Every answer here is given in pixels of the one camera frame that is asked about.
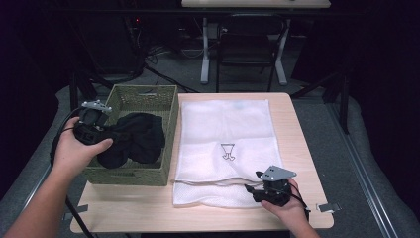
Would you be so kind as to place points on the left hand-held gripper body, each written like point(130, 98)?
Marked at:
point(90, 127)

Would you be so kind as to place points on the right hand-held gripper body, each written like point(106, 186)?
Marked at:
point(275, 191)

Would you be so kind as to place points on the black cloth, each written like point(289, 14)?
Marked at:
point(142, 139)

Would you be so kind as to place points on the white mesh laundry bag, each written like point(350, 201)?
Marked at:
point(224, 125)

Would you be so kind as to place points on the green woven basket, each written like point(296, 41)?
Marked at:
point(132, 175)

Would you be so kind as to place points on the person's right hand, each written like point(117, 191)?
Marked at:
point(290, 213)

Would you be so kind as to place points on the person's left hand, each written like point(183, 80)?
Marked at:
point(72, 155)

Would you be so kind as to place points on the black stand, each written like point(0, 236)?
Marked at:
point(344, 102)
point(82, 89)

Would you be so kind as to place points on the grey tape strip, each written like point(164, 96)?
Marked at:
point(83, 208)
point(328, 207)

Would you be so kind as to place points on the black chair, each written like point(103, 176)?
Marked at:
point(246, 49)

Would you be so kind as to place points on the white desk with metal legs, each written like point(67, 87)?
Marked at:
point(256, 3)

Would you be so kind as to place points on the metal floor rail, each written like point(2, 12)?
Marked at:
point(363, 178)

